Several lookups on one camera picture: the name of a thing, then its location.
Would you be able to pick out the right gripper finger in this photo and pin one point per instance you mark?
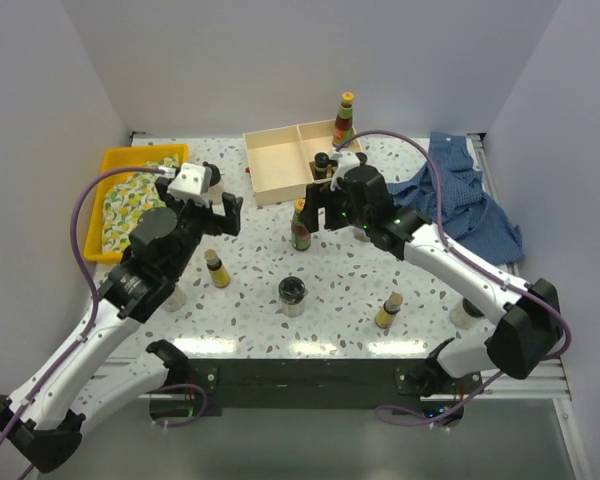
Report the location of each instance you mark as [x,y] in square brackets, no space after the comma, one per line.
[313,203]
[336,210]

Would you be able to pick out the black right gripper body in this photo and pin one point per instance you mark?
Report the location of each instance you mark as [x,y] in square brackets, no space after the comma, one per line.
[359,217]

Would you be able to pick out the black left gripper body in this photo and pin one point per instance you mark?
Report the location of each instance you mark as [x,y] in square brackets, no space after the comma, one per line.
[195,220]

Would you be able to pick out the sauce bottle green label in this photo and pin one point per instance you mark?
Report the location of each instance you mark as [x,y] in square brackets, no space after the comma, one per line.
[343,124]
[300,236]

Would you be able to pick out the spice jar black lid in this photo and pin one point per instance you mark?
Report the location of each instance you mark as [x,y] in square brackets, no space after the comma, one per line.
[322,167]

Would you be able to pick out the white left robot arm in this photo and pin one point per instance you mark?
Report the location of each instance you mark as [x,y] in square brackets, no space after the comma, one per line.
[46,418]

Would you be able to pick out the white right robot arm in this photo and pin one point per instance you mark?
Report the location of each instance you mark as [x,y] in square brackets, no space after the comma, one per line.
[528,325]

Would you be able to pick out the glass shaker jar white powder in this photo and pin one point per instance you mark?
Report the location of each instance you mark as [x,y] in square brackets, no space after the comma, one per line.
[216,185]

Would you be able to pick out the lemon print cloth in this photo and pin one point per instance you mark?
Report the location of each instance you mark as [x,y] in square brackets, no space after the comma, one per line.
[126,199]

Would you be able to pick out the shaker jar front left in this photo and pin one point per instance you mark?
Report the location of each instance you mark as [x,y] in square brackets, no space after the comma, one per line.
[175,301]

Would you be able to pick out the beige wooden divided box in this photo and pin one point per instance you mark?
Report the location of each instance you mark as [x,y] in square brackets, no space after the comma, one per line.
[281,160]

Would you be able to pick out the small yellow oil bottle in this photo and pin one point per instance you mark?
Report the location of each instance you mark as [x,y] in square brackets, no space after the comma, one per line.
[388,311]
[218,273]

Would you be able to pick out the open glass jar black rim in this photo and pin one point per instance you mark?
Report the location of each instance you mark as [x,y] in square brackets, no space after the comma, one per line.
[292,293]

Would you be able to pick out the yellow plastic tray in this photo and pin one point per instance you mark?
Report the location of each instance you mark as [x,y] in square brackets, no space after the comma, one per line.
[89,251]

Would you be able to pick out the blue checked shirt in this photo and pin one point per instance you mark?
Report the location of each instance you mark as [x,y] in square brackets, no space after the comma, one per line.
[470,216]

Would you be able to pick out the shaker jar front right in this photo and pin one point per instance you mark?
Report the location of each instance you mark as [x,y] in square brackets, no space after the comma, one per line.
[464,315]

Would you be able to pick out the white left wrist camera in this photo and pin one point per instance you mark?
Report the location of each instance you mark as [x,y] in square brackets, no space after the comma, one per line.
[191,184]

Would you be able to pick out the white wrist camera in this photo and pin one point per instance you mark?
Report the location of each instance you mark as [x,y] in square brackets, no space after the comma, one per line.
[342,162]
[191,184]

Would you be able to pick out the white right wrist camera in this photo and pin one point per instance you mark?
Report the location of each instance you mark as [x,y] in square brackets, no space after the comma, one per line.
[342,162]

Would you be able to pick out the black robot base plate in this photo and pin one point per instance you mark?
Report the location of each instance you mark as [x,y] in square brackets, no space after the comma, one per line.
[209,386]

